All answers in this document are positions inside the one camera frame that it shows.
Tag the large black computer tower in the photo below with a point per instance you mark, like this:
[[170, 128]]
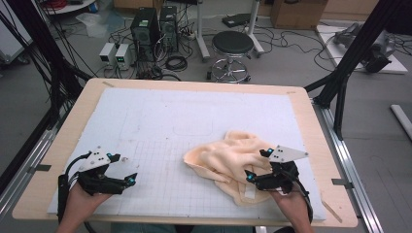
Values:
[[144, 32]]

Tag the thin wooden strip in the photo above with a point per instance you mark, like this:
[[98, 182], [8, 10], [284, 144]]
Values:
[[332, 212]]

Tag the white round table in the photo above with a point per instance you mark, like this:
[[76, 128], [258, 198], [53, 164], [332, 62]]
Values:
[[71, 8]]

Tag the black metal frame stand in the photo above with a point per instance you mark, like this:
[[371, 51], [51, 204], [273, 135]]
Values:
[[353, 55], [42, 42]]

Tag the person's left hand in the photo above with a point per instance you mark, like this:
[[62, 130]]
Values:
[[84, 200]]

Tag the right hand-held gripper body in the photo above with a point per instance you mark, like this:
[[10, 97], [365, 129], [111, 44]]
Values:
[[278, 178]]

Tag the white base board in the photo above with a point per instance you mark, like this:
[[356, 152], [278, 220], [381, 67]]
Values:
[[336, 51]]

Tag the white desk leg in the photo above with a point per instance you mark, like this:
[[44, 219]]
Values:
[[254, 32], [201, 35]]

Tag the black flat device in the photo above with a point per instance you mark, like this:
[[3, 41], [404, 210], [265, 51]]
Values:
[[235, 20]]

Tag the slim black computer tower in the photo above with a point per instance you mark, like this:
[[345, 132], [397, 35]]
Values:
[[168, 29]]

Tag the cardboard box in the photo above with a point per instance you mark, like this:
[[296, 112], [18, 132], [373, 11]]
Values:
[[298, 14]]

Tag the peach towel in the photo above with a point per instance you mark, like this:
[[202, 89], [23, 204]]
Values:
[[226, 161]]

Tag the grey metal clamp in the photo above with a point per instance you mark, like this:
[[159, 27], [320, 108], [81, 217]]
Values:
[[40, 167], [341, 183]]

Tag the person's right hand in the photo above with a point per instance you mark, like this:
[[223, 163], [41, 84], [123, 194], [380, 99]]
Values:
[[291, 202]]

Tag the white power supply unit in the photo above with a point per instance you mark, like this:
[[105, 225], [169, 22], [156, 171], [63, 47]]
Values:
[[123, 55], [107, 54]]

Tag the aluminium rail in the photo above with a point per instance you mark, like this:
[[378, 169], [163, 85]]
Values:
[[29, 161], [343, 161]]

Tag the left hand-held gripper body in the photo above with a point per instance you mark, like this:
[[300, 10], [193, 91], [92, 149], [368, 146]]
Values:
[[97, 181]]

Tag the clear plastic bag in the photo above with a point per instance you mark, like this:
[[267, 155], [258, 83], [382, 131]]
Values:
[[97, 26]]

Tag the black round stool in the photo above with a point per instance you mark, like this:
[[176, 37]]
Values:
[[232, 42]]

